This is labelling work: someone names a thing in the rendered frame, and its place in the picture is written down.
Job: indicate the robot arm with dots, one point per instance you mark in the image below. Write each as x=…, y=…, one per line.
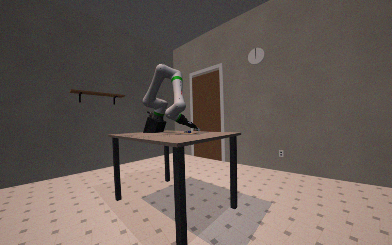
x=162, y=71

